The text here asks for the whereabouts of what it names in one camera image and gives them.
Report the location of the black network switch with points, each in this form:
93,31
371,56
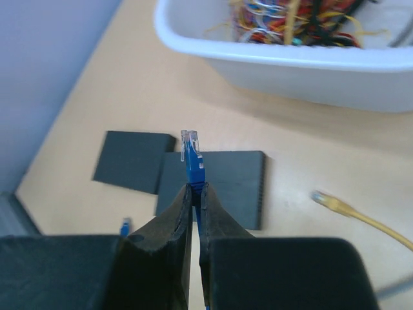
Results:
133,160
236,176

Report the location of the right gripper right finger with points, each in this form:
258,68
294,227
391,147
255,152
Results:
241,271

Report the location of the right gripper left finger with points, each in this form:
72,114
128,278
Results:
149,269

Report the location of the white plastic bin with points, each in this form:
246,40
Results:
367,79

